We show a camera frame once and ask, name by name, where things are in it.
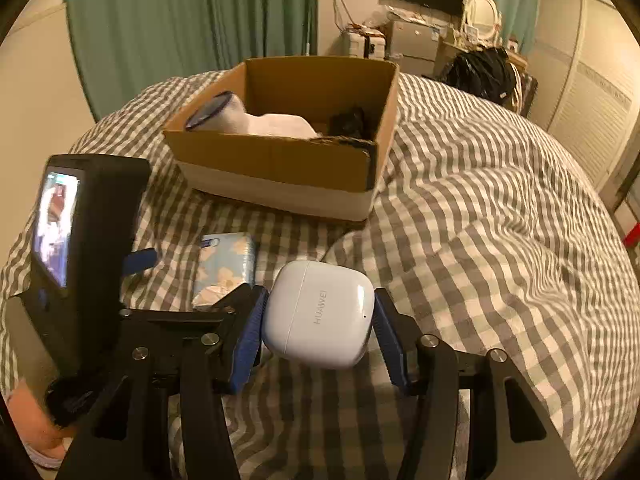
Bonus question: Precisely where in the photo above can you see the small grey fridge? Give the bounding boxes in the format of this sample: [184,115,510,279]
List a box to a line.
[387,19,443,76]

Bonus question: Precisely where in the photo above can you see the blue floral tissue pack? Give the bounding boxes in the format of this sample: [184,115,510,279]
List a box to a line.
[192,232,257,311]

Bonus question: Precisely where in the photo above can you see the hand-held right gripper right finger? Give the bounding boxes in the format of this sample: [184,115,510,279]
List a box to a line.
[374,287,581,480]

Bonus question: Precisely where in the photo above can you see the black bag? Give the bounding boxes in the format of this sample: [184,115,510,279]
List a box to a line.
[442,46,521,106]

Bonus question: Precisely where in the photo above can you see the person's left forearm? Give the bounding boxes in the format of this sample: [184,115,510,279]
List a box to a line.
[6,380,68,470]

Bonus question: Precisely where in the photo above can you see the oval white mirror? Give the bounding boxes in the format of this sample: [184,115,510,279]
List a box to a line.
[462,0,502,43]

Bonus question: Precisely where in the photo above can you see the white earbuds case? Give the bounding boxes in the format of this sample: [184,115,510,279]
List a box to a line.
[262,260,376,371]

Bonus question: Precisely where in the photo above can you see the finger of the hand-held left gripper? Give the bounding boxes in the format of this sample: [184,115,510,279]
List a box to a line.
[119,284,253,333]
[124,248,157,275]

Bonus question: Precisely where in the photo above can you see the white sock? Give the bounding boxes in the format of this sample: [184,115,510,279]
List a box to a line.
[185,91,318,138]

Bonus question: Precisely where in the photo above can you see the white louvred wardrobe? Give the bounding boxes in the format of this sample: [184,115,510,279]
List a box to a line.
[520,0,640,191]

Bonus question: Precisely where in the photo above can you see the black headphones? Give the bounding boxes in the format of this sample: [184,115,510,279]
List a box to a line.
[327,106,376,141]

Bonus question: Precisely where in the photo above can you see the cardboard box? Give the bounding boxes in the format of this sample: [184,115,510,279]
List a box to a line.
[162,56,400,223]

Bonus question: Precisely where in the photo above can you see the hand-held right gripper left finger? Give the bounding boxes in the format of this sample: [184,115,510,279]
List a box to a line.
[55,286,268,480]

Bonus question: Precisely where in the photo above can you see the grey checked blanket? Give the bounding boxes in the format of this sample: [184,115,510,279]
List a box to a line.
[0,70,636,480]

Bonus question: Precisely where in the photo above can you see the wide green curtain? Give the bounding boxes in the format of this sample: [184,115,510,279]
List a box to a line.
[62,0,320,121]

